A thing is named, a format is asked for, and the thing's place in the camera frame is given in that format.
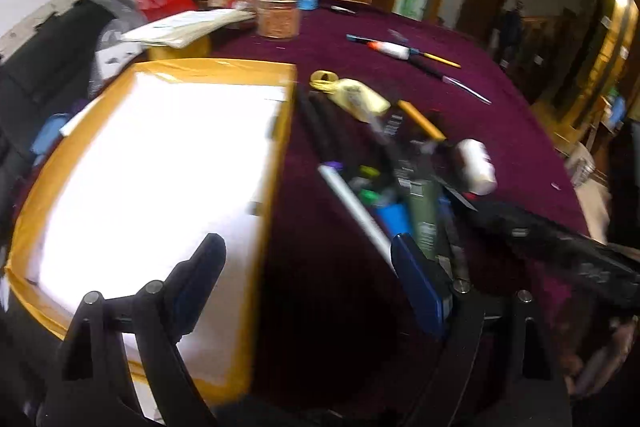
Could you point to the yellow taped cardboard box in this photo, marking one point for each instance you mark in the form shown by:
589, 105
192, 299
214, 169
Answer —
150, 187

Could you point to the clear jar orange label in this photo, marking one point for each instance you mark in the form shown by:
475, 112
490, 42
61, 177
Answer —
278, 14

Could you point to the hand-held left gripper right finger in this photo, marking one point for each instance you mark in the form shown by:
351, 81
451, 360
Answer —
420, 287

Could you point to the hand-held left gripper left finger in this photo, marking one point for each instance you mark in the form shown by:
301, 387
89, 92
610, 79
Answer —
182, 302

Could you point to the olive green tube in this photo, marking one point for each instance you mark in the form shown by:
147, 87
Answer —
425, 212

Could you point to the white pill bottle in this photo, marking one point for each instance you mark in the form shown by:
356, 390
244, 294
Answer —
475, 167

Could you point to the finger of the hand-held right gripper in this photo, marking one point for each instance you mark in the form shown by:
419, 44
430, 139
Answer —
457, 196

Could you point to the maroon velvet tablecloth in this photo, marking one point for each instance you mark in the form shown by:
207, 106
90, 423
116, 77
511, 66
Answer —
380, 27

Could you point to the black marker green cap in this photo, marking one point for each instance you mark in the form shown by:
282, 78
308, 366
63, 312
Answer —
370, 196

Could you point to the white glue bottle orange cap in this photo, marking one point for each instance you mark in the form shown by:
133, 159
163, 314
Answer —
390, 50

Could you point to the black marker yellow cap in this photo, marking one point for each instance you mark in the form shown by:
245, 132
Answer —
369, 170

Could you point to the black backpack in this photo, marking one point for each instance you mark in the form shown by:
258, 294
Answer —
45, 57

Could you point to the person's right hand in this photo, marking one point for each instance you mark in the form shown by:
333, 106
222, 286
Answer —
607, 352

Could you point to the black marker purple cap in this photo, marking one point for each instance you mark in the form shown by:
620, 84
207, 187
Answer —
312, 127

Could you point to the pale yellow zip case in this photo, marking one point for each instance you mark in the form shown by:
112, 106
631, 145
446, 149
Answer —
362, 99

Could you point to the stack of papers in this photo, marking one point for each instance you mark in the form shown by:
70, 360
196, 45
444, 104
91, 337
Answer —
192, 27

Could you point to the yellow pencil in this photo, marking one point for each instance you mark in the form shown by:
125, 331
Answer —
440, 60

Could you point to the white pen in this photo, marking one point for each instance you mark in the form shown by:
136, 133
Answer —
355, 212

